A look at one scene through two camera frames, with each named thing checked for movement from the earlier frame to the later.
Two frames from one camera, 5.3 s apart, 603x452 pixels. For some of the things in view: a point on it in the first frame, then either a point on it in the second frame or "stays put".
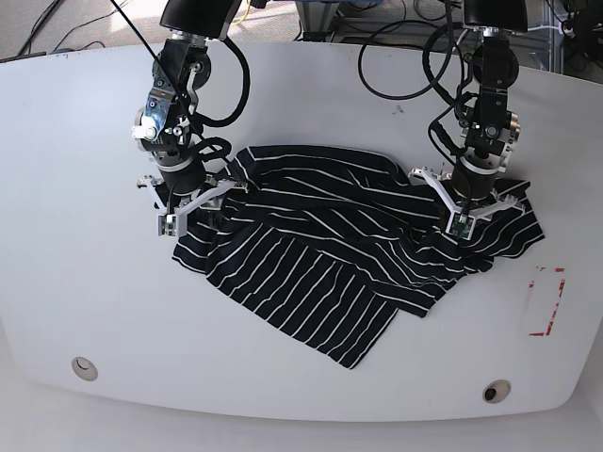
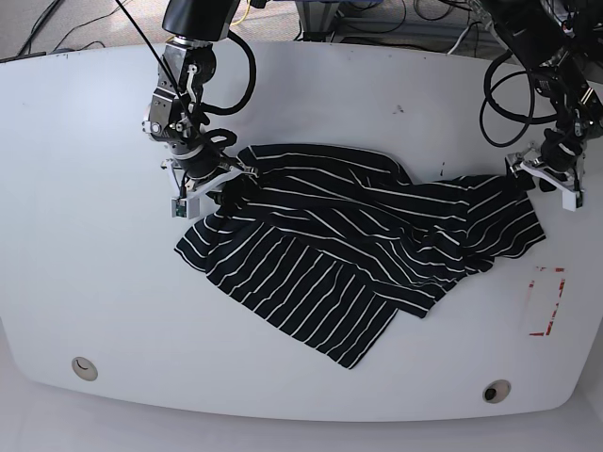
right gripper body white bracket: [462, 225] to [573, 193]
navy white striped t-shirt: [337, 241] stays put
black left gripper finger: [213, 218] to [220, 198]
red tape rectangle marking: [559, 297] stays put
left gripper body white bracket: [170, 221] to [187, 202]
